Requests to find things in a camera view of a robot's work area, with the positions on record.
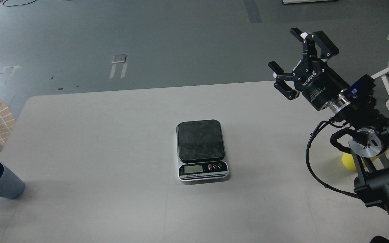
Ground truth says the yellow squeeze bottle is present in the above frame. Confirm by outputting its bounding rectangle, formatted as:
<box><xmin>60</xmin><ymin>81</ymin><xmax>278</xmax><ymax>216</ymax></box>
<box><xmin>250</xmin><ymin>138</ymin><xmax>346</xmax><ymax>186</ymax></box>
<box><xmin>342</xmin><ymin>122</ymin><xmax>389</xmax><ymax>170</ymax></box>

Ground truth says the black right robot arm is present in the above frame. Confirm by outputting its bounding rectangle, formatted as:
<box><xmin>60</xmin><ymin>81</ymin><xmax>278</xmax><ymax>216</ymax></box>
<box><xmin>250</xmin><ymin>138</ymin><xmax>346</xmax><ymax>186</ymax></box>
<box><xmin>268</xmin><ymin>28</ymin><xmax>389</xmax><ymax>216</ymax></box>

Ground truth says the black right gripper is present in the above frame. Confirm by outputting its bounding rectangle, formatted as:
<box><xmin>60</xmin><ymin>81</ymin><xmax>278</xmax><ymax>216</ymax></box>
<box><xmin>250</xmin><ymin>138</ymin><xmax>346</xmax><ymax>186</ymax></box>
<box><xmin>268</xmin><ymin>28</ymin><xmax>349</xmax><ymax>111</ymax></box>

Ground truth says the silver black digital kitchen scale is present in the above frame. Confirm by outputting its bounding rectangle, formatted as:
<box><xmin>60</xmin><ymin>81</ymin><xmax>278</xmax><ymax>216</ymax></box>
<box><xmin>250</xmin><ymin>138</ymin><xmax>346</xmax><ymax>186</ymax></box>
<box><xmin>176</xmin><ymin>119</ymin><xmax>230</xmax><ymax>185</ymax></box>

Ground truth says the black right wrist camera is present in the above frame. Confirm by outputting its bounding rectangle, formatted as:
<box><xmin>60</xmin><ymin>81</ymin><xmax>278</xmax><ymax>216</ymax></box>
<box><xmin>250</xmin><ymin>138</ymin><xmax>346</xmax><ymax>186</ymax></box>
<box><xmin>345</xmin><ymin>74</ymin><xmax>375</xmax><ymax>102</ymax></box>

